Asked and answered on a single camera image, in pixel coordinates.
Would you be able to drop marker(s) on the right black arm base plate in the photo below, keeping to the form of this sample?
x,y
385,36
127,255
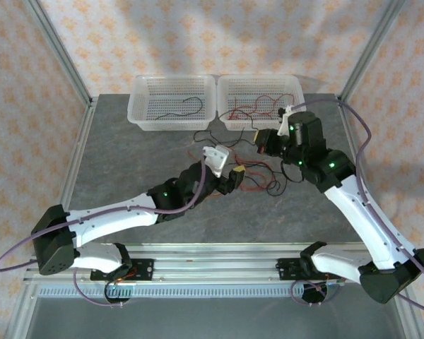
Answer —
x,y
286,270

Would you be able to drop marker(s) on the white perforated plastic basket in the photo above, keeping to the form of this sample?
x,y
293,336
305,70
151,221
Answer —
x,y
240,88
169,92

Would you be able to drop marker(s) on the aluminium table edge rail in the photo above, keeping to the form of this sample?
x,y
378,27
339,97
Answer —
x,y
350,116
79,148

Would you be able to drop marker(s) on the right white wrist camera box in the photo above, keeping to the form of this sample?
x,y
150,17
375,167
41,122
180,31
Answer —
x,y
285,121

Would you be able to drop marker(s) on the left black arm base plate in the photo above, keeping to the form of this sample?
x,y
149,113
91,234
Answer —
x,y
145,270

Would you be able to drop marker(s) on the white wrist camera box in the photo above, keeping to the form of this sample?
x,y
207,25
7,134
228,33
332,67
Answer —
x,y
285,121
215,159

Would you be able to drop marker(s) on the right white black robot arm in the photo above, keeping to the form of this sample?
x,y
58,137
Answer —
x,y
360,219

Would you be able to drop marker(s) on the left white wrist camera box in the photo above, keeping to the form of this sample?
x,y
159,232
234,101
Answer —
x,y
215,159

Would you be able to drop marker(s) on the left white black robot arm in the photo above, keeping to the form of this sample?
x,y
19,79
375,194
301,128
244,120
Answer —
x,y
109,215

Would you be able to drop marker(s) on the aluminium frame post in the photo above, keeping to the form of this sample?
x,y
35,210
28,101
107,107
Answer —
x,y
56,46
371,42

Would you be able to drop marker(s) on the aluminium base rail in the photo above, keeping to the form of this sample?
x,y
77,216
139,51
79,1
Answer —
x,y
215,268

